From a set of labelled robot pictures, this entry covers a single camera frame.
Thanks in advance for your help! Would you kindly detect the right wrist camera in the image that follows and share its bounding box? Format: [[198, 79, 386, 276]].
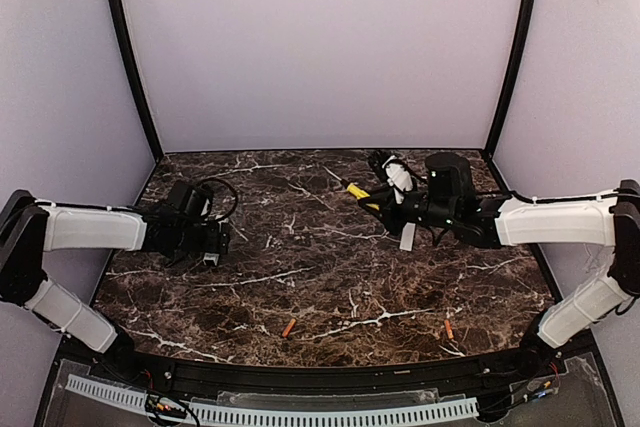
[[367, 150, 417, 205]]

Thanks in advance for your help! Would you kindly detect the white battery cover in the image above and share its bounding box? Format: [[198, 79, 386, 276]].
[[399, 223, 416, 252]]

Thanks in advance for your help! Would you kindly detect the orange battery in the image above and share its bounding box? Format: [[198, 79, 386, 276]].
[[282, 318, 296, 338], [444, 319, 455, 340]]

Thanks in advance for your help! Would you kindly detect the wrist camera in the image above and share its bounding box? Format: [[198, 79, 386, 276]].
[[192, 177, 239, 228], [367, 150, 417, 205]]

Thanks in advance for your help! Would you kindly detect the white remote control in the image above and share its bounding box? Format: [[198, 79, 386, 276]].
[[202, 252, 220, 267]]

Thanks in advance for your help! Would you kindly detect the left black frame post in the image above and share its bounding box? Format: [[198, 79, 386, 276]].
[[107, 0, 164, 163]]

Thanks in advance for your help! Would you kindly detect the yellow handled screwdriver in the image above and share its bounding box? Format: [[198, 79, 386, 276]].
[[339, 178, 370, 200]]

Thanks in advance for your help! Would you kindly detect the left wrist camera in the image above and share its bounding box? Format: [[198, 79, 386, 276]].
[[192, 177, 239, 228]]

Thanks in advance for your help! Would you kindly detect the white slotted cable duct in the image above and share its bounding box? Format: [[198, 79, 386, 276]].
[[65, 374, 479, 426]]

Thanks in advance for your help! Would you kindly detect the right black frame post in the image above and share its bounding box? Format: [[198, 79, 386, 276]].
[[484, 0, 535, 158]]

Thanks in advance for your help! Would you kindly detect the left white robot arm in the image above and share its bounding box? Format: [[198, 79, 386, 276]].
[[1, 181, 230, 357]]

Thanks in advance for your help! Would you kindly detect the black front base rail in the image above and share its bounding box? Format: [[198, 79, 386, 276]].
[[84, 346, 566, 398]]

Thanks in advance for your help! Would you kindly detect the black frame post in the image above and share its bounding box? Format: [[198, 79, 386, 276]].
[[107, 0, 164, 163], [484, 0, 535, 158]]

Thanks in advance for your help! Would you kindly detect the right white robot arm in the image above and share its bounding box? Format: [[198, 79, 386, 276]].
[[347, 150, 639, 377]]

